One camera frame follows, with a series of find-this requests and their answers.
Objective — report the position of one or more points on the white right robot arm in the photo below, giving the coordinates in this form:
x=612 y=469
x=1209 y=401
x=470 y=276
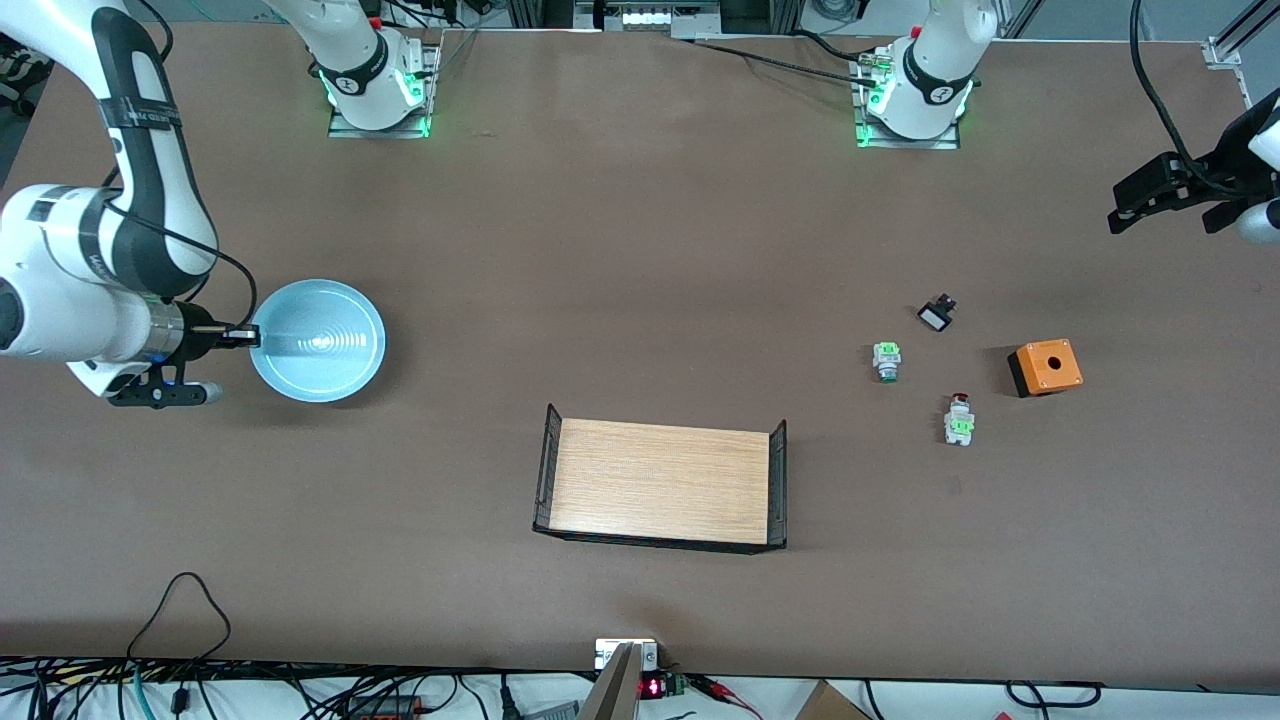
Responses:
x=60 y=310

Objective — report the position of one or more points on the red push button switch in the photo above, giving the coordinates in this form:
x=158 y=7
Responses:
x=960 y=425

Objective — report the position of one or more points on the red digit display module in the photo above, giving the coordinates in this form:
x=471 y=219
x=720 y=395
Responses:
x=652 y=687

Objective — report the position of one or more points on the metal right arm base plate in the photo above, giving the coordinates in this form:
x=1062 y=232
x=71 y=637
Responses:
x=345 y=130

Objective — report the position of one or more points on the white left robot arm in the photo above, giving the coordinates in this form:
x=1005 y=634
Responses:
x=925 y=60

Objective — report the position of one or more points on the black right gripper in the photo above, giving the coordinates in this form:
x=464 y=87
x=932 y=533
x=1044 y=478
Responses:
x=197 y=334

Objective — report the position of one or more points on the silver pole mounting bracket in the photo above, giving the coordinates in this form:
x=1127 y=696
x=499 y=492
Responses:
x=604 y=652

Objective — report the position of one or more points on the light blue round plate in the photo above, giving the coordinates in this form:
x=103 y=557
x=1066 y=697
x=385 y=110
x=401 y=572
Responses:
x=320 y=345

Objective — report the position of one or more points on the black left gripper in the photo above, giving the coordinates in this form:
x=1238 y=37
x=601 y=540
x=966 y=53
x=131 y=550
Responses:
x=1222 y=170

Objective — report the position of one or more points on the grey aluminium camera pole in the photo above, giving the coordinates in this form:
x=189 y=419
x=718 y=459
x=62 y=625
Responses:
x=612 y=690

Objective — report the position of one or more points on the orange box with hole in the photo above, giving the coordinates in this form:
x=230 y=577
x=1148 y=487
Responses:
x=1048 y=368

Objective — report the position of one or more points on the black white shoe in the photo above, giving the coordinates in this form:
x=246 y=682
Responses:
x=15 y=70

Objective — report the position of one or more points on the small black white button cap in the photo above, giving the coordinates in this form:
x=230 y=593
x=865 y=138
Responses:
x=936 y=317

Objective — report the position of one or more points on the green push button switch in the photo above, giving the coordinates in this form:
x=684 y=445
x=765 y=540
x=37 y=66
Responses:
x=886 y=358

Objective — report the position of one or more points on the brown cardboard piece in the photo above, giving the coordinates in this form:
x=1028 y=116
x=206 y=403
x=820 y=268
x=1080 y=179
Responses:
x=830 y=705

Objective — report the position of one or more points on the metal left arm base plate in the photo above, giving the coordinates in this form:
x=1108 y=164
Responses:
x=915 y=142

